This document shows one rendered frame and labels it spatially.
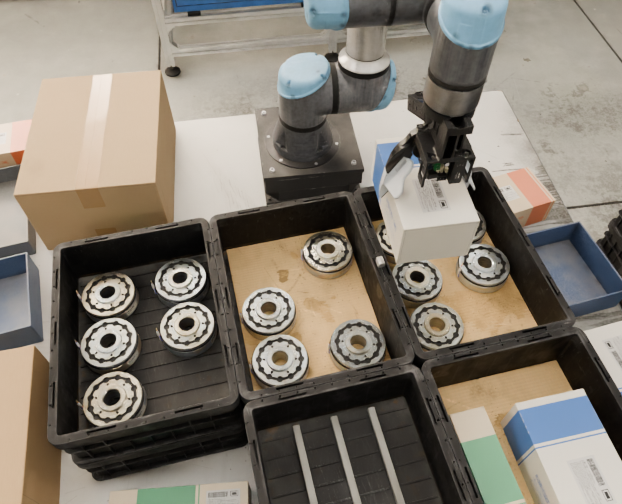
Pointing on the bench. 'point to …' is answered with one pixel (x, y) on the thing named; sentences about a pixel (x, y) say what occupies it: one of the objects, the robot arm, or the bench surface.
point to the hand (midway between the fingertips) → (422, 188)
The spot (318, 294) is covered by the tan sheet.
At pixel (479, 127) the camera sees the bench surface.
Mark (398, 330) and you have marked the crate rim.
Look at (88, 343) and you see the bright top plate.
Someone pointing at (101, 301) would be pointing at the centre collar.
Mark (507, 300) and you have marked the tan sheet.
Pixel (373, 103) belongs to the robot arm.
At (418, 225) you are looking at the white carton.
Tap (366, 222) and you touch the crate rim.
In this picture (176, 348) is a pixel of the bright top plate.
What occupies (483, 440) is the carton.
